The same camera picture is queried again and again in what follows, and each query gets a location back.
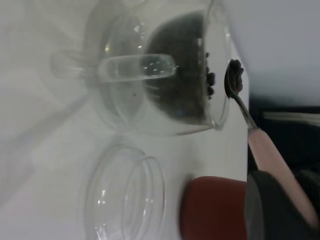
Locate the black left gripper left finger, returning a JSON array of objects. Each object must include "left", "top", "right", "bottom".
[{"left": 244, "top": 169, "right": 320, "bottom": 240}]

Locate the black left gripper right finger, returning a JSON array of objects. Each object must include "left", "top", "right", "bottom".
[{"left": 293, "top": 169, "right": 320, "bottom": 213}]

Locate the red ceramic mug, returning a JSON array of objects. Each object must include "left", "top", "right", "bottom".
[{"left": 178, "top": 175, "right": 251, "bottom": 240}]

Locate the pink handled metal spoon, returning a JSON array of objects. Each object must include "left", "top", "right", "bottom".
[{"left": 223, "top": 58, "right": 320, "bottom": 230}]

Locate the small coffee bean heap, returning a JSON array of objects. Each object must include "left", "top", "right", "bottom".
[{"left": 228, "top": 59, "right": 245, "bottom": 93}]

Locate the small clear glass dish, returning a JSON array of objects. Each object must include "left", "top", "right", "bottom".
[{"left": 84, "top": 143, "right": 167, "bottom": 240}]

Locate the clear glass cup with handle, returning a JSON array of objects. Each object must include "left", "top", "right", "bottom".
[{"left": 51, "top": 0, "right": 232, "bottom": 137}]

